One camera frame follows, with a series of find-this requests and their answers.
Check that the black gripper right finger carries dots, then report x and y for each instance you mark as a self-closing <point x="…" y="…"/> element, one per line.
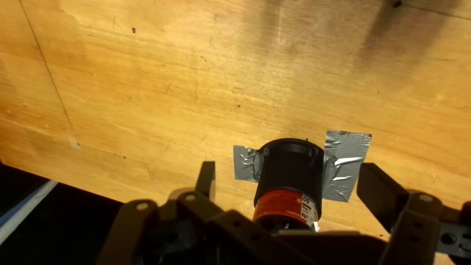
<point x="378" y="188"/>

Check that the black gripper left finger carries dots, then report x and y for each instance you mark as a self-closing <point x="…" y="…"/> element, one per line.
<point x="207" y="179"/>

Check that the small grey duct tape piece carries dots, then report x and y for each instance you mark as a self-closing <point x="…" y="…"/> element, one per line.
<point x="245" y="163"/>

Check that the black cylinder with metal bracket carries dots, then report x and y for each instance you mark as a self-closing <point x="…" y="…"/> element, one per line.
<point x="289" y="170"/>

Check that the white rail beside table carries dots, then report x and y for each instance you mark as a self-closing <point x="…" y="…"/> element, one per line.
<point x="24" y="207"/>

